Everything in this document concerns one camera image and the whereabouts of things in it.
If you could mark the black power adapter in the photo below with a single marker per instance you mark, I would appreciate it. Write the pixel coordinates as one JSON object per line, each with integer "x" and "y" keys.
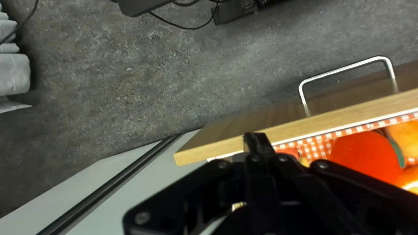
{"x": 235, "y": 10}

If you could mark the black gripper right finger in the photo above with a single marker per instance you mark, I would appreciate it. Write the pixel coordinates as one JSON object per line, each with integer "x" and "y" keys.
{"x": 330, "y": 203}

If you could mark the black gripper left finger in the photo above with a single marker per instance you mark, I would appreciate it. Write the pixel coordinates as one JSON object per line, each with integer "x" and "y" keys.
{"x": 209, "y": 199}

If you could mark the red plush tomato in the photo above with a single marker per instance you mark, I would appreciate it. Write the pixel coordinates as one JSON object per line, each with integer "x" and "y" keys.
{"x": 366, "y": 151}

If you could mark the orange plush fruit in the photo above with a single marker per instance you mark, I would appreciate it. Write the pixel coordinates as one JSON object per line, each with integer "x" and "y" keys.
{"x": 409, "y": 138}

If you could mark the grey ridged object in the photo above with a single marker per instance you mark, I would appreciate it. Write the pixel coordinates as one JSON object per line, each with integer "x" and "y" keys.
{"x": 13, "y": 65}

